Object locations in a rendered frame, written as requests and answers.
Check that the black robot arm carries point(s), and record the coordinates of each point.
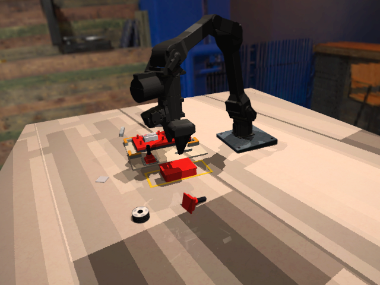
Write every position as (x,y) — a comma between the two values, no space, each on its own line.
(169,54)

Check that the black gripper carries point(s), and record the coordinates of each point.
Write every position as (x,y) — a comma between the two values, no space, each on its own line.
(179,129)

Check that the small black toy tyre with white hub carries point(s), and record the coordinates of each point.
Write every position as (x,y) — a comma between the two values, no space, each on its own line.
(140,214)

